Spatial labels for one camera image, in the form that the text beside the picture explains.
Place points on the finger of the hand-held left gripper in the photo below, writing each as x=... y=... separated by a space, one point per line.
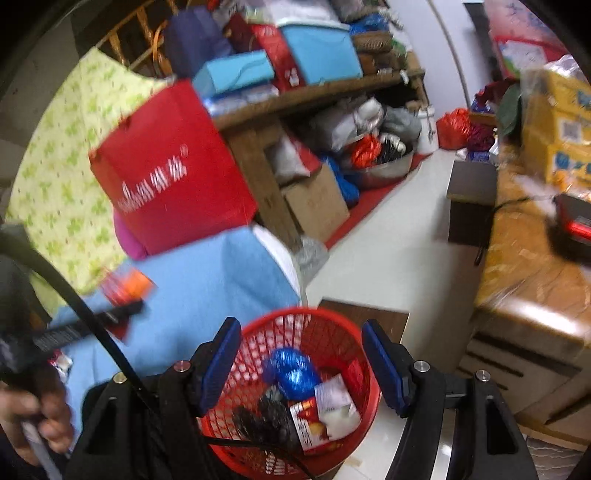
x=92 y=323

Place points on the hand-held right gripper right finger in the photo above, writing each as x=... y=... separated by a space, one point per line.
x=383 y=364

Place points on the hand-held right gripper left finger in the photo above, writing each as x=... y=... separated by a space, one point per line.
x=217 y=369

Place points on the orange red snack packet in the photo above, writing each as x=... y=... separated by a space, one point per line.
x=129 y=286

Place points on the red and white packet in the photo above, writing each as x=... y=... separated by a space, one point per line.
x=339 y=406

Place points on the red plastic mesh basket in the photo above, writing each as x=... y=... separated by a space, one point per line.
x=323 y=332

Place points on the black wad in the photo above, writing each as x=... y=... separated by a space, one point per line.
x=263 y=420

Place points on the blue plastic bag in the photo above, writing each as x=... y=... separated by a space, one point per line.
x=293 y=374

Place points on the red printed box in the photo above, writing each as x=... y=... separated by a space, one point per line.
x=307 y=429

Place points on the person's left hand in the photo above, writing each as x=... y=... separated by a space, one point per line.
x=27 y=406

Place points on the dark brown board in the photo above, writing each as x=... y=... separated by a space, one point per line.
x=369 y=318

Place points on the red white wrapper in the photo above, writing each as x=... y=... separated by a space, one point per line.
x=61 y=367

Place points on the blue knit blanket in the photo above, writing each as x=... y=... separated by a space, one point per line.
x=207 y=286

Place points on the pale bed sheet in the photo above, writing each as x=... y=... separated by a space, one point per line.
x=281 y=258

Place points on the green clover print quilt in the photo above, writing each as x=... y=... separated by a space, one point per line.
x=60 y=184

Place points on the red paper shopping bag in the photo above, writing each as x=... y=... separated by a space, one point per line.
x=175 y=198

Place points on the red floor mat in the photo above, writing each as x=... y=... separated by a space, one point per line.
x=369 y=203

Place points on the wooden desk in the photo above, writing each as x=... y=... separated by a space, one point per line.
x=531 y=286

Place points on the brown cardboard box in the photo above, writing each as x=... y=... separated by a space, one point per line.
x=316 y=203

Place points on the blue woven bag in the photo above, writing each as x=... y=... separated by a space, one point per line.
x=344 y=184

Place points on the metal basin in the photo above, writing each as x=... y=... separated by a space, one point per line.
x=392 y=170

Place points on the wooden shelf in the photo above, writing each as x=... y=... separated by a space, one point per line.
x=258 y=152

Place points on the black device red light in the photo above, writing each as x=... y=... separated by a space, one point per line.
x=572 y=226

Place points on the grey plastic bags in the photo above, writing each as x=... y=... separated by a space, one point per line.
x=341 y=122

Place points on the red plastic bag on floor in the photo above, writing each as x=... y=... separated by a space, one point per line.
x=455 y=129

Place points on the dark green cloth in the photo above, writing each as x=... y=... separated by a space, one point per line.
x=510 y=110

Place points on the small light blue box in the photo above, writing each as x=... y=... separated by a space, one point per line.
x=231 y=74

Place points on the navy blue bag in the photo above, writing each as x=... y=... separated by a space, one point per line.
x=198 y=41

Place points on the yellow cardboard package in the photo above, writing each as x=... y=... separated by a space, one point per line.
x=558 y=115

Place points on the blue storage box white lid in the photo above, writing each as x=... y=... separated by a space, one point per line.
x=323 y=50

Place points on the red gift box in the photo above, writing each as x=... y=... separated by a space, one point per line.
x=281 y=55

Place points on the wooden slatted frame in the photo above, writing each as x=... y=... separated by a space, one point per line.
x=134 y=37

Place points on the colourful wall poster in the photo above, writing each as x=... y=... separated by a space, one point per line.
x=526 y=41

